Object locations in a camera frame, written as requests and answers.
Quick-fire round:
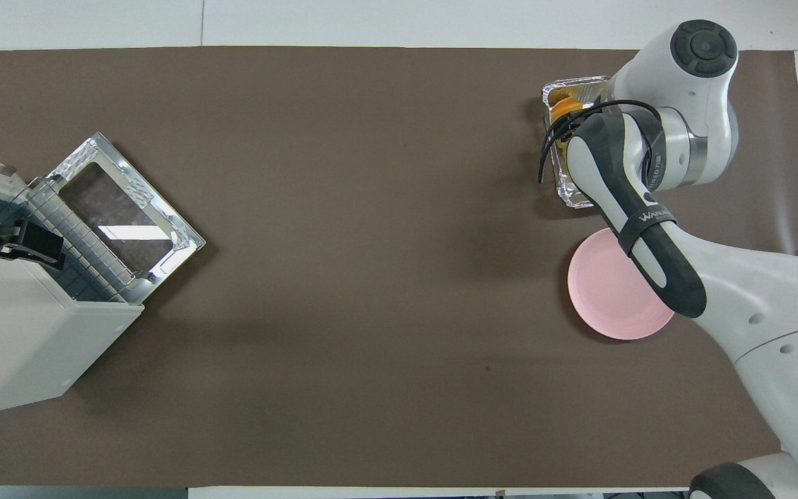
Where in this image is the aluminium foil tray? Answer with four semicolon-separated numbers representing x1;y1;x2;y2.
542;75;612;209

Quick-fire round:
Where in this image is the yellow striped bread loaf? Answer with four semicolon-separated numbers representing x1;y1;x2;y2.
552;97;584;159

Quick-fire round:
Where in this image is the glass oven door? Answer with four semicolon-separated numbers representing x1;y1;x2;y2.
44;132;206;303

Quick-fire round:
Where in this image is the white toaster oven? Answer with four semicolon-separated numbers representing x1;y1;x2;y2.
0;163;145;417

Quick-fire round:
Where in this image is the brown table mat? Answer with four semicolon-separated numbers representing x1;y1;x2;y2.
0;46;798;489

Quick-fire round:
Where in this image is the pink round plate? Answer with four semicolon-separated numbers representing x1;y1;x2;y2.
567;227;677;341

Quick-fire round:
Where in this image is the metal oven wire rack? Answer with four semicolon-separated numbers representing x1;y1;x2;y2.
25;177;131;304

